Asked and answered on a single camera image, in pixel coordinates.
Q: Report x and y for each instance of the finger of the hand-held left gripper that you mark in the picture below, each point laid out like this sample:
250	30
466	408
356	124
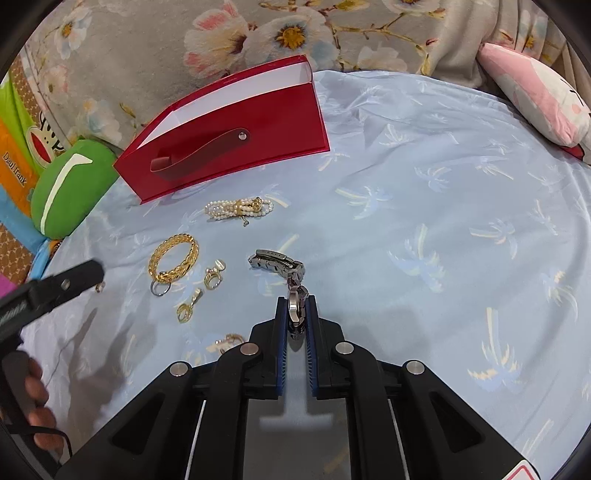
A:
69	281

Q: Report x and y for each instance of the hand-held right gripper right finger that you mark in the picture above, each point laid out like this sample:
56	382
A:
311	350

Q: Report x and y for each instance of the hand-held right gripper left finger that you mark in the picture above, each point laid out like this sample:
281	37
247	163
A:
281	350

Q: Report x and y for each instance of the silver metal watch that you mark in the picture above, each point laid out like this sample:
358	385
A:
277	264

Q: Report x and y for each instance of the gold earring with white stone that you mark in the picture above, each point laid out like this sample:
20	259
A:
213	279

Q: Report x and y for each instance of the red jewelry box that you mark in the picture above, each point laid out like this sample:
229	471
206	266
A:
231	138

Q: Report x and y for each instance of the person's left hand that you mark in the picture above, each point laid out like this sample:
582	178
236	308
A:
39	392

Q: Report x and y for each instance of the green plush pillow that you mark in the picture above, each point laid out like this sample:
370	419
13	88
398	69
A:
69	194

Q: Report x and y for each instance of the colourful printed cloth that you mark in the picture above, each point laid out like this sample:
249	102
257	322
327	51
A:
18	175

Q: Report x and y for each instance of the grey floral blanket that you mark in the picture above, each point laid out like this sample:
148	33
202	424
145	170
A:
138	69

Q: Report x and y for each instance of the pink cartoon pillow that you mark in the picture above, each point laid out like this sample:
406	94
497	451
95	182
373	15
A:
531	92

